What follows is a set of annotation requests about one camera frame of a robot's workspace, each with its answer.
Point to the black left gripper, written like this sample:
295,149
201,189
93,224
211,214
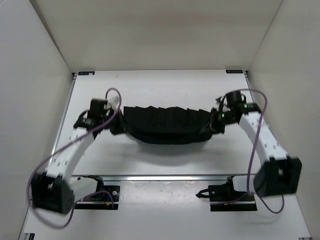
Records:
121,127

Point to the left corner label sticker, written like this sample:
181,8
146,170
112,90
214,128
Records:
86,73

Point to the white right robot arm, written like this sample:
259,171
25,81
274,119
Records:
271,170

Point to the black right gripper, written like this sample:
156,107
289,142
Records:
213,123

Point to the corner label sticker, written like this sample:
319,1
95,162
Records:
86,73
234,71

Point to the black pleated skirt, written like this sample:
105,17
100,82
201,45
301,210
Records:
167,126

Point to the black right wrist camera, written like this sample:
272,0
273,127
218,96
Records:
234,98

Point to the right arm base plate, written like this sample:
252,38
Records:
223,198

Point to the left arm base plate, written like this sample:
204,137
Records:
107,200

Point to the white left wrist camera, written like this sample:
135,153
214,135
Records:
113,102

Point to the right corner label sticker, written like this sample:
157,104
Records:
234,71

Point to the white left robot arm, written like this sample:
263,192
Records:
55,189

